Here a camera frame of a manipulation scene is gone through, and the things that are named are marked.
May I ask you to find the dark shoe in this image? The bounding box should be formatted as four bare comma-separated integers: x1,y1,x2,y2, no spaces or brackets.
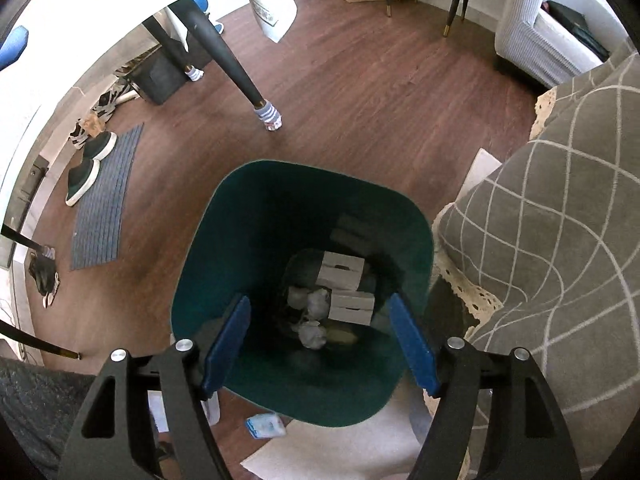
26,252,61,308

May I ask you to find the black storage box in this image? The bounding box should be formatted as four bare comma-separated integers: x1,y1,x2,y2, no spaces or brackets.
135,50,188,106

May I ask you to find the white cardboard box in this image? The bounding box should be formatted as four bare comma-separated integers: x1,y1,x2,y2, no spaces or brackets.
316,251,366,292
327,290,376,327

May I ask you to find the black table leg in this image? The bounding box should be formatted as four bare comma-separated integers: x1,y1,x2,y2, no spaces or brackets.
141,15,206,82
170,0,286,133

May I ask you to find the green sneaker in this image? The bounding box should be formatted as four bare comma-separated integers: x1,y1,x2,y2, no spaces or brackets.
80,131,118,162
65,157,102,207

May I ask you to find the dark green trash bin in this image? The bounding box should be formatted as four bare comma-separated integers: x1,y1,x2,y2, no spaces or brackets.
170,159,435,428

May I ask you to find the black chair leg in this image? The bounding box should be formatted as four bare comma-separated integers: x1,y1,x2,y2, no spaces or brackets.
0,320,81,361
0,222,56,261

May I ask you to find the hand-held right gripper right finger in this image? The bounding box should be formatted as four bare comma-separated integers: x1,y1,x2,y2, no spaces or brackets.
387,292,583,480

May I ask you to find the grey armchair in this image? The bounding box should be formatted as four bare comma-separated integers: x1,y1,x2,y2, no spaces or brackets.
495,0,613,90

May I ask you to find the white and black shoe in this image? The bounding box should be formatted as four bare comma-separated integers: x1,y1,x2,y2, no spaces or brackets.
67,117,101,148

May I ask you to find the black bag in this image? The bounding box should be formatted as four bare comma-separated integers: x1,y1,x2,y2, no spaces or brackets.
542,0,611,61

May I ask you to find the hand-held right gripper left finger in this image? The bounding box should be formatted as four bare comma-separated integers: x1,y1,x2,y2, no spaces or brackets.
57,294,252,480

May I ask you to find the blue and white packet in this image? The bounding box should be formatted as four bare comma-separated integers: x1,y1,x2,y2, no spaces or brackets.
244,412,287,441

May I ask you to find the grey cloth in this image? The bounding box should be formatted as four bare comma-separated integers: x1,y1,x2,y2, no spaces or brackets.
0,357,96,480

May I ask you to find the white floor sheet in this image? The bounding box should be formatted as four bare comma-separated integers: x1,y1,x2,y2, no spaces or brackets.
240,395,436,480

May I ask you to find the white paper sheet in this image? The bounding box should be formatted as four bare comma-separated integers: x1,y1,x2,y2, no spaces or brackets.
460,147,503,201

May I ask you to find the grey striped door mat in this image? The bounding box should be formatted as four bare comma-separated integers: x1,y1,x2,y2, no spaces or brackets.
70,122,145,271

